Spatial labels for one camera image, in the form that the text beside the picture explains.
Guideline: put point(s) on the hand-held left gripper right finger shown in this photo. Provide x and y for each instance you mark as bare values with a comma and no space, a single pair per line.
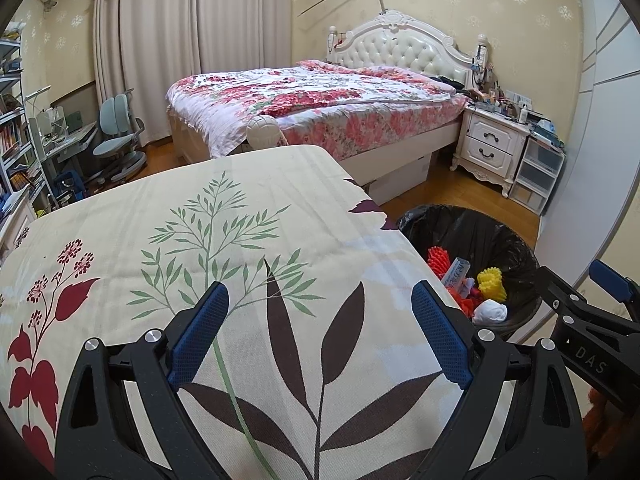
442,335

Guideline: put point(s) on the clear plastic drawer unit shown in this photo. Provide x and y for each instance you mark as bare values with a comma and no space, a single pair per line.
540,171

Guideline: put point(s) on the white wardrobe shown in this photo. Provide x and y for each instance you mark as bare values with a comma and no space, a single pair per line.
600,135

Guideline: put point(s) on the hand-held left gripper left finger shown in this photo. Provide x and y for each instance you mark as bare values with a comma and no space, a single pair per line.
197,332

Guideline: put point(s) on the black-lined trash bin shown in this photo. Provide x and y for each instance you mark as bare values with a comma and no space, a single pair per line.
475,232

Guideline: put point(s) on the white printed tube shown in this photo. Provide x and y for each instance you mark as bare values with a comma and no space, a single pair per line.
456,274

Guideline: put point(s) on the white bed tufted headboard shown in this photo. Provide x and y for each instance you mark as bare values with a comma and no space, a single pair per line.
405,45

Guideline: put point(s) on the beige curtain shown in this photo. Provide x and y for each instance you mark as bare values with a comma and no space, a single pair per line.
240,12
150,45

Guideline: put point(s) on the white bookshelf with books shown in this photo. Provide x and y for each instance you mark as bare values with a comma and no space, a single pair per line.
15,130

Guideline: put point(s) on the lavender paper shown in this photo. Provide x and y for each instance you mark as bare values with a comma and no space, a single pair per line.
471,291

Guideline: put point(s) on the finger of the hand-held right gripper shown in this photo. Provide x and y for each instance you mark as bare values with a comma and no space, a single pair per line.
565,302
611,281

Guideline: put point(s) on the white paper ball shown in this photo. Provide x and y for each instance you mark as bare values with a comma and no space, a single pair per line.
491,312

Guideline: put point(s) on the grey study desk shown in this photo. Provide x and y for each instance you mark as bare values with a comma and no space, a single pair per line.
70,140

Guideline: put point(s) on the yellow foam fruit net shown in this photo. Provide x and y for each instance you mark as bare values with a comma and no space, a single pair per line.
490,284

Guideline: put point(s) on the white cabinet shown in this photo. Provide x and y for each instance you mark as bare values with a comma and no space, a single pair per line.
15,225

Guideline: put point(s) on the black cloth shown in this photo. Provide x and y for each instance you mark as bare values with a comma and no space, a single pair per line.
450,81

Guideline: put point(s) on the white storage box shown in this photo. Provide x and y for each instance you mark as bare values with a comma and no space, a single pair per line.
400,178

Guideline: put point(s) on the red foam fruit net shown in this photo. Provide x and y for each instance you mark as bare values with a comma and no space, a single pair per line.
461,304
439,262

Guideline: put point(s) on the white desk lamp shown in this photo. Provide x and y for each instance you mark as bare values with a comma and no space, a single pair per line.
36,92

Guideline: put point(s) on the white nightstand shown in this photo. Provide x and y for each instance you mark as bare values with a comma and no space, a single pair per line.
487,143

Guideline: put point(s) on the blue-grey office chair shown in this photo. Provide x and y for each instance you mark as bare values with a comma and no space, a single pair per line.
116,140

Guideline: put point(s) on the group of toiletry bottles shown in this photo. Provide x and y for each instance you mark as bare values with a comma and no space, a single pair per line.
505,108

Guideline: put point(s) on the blue crate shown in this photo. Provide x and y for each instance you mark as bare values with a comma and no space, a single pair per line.
71,187

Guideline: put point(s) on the floral pink bedspread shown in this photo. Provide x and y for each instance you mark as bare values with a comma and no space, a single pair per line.
320,100

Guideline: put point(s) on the floral beige tablecloth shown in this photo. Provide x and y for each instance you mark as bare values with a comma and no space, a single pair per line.
280,195

